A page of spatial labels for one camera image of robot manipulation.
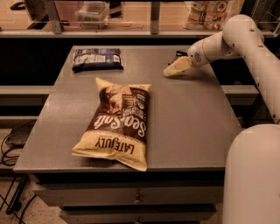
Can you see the metal shelf rail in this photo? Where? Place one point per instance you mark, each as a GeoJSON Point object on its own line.
{"type": "Point", "coordinates": [46, 18]}

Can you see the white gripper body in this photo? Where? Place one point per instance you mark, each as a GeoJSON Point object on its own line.
{"type": "Point", "coordinates": [197, 55]}

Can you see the clear plastic container on shelf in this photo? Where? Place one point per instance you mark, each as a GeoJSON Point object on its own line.
{"type": "Point", "coordinates": [92, 15]}

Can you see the lower grey drawer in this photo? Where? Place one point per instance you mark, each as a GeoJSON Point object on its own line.
{"type": "Point", "coordinates": [138, 215]}

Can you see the brown Late July chip bag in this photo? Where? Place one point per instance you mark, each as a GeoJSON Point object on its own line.
{"type": "Point", "coordinates": [118, 128]}

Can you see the grey table drawer with knob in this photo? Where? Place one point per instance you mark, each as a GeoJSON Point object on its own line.
{"type": "Point", "coordinates": [123, 194]}

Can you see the black rxbar chocolate bar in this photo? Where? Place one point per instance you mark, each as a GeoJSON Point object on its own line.
{"type": "Point", "coordinates": [178, 55]}

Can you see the dark blue snack package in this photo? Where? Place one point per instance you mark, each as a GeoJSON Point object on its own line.
{"type": "Point", "coordinates": [95, 59]}

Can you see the colourful snack bag on shelf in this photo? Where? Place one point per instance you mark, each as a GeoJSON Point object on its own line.
{"type": "Point", "coordinates": [211, 15]}

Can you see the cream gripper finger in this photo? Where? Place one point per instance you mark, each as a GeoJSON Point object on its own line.
{"type": "Point", "coordinates": [178, 65]}

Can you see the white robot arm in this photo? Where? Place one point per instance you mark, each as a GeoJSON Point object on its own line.
{"type": "Point", "coordinates": [252, 174]}

